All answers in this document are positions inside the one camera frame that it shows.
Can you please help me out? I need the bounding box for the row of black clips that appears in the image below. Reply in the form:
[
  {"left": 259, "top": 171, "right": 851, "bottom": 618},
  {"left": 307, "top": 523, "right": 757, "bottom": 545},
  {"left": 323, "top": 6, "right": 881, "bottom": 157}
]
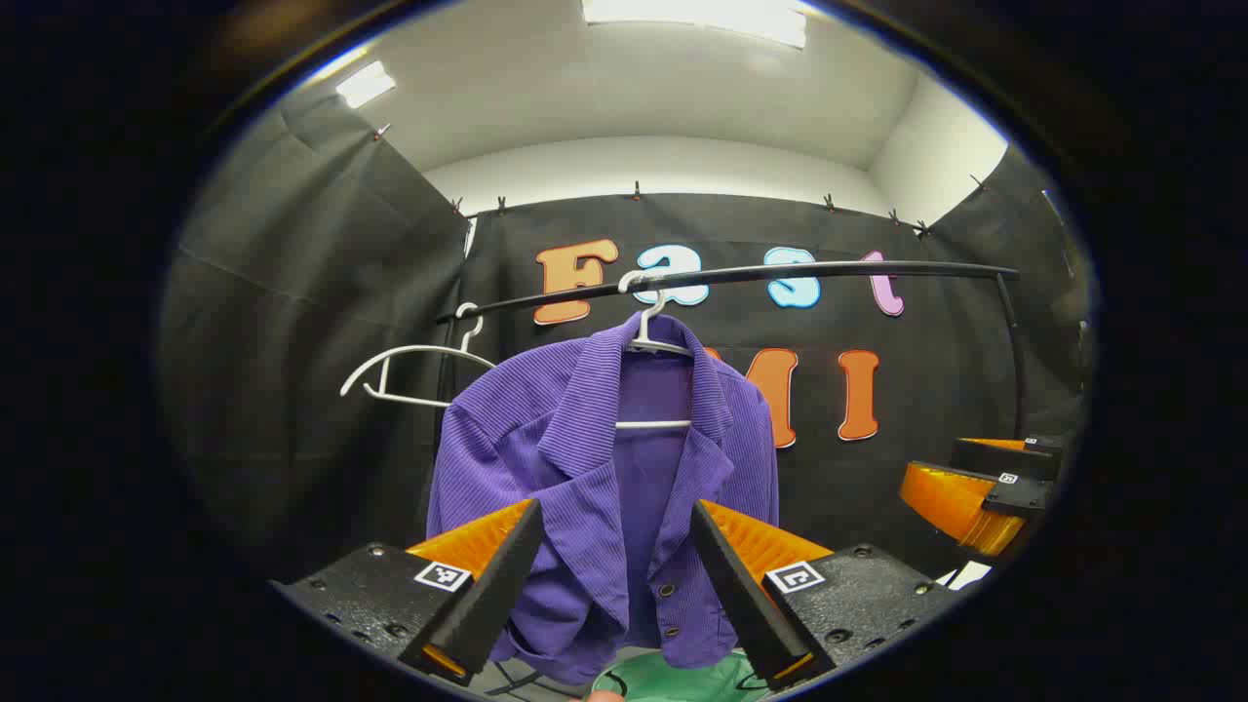
[{"left": 370, "top": 122, "right": 988, "bottom": 241}]

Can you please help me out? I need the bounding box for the white plastic hanger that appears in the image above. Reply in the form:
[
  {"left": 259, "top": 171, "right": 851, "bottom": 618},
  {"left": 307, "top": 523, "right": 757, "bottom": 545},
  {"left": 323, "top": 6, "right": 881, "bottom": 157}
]
[
  {"left": 614, "top": 271, "right": 695, "bottom": 431},
  {"left": 339, "top": 302, "right": 498, "bottom": 410}
]

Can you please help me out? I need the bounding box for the green laundry hamper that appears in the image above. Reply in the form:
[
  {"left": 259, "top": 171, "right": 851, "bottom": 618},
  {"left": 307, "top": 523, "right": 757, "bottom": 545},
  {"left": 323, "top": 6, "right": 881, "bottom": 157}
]
[{"left": 593, "top": 647, "right": 781, "bottom": 702}]

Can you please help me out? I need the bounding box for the small ceiling light panel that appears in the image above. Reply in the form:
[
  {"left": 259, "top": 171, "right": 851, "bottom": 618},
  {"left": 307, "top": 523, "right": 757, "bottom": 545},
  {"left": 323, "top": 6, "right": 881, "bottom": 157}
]
[{"left": 335, "top": 60, "right": 398, "bottom": 109}]

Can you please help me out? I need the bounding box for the large ceiling light panel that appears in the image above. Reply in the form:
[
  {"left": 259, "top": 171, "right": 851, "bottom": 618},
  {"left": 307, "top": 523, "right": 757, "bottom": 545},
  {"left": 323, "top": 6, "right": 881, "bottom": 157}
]
[{"left": 582, "top": 0, "right": 808, "bottom": 49}]

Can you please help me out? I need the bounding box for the black clothes rail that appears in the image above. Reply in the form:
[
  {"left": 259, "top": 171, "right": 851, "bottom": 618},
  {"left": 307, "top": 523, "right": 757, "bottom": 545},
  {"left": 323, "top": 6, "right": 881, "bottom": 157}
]
[{"left": 434, "top": 260, "right": 1027, "bottom": 459}]

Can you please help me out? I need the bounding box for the black cable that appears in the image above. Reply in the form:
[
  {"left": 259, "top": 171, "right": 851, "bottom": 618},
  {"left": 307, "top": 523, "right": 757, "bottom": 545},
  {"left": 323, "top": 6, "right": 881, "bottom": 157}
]
[{"left": 484, "top": 665, "right": 547, "bottom": 697}]

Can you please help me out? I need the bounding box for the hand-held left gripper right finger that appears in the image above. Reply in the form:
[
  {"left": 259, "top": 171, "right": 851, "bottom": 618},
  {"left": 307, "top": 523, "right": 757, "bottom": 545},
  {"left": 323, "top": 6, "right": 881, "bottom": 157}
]
[{"left": 690, "top": 499, "right": 961, "bottom": 691}]

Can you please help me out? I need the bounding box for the purple ribbed jacket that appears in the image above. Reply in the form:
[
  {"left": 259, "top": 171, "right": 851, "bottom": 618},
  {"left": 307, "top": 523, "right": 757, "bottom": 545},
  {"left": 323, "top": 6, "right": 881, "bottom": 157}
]
[{"left": 426, "top": 312, "right": 781, "bottom": 685}]

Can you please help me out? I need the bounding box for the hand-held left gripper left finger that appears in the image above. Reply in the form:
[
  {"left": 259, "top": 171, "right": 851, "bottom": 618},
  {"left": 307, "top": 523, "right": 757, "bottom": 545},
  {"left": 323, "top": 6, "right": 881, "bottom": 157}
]
[{"left": 271, "top": 499, "right": 545, "bottom": 686}]

